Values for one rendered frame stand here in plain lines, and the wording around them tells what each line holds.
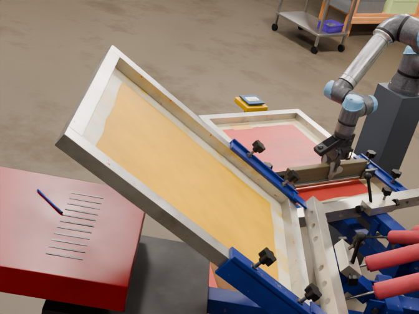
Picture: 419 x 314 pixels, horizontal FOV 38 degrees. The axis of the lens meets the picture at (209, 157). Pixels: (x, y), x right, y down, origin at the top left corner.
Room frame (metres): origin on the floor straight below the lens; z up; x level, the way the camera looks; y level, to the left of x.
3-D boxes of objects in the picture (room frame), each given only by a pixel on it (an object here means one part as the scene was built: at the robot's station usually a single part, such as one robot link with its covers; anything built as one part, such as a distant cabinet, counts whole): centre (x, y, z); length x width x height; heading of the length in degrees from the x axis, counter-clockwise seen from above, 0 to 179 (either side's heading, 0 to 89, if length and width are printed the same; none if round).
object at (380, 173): (2.33, -0.73, 0.97); 0.30 x 0.05 x 0.07; 34
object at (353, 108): (2.21, -0.51, 1.31); 0.09 x 0.08 x 0.11; 141
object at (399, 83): (2.88, -0.87, 1.25); 0.15 x 0.15 x 0.10
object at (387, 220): (1.90, -0.68, 1.02); 0.17 x 0.06 x 0.05; 34
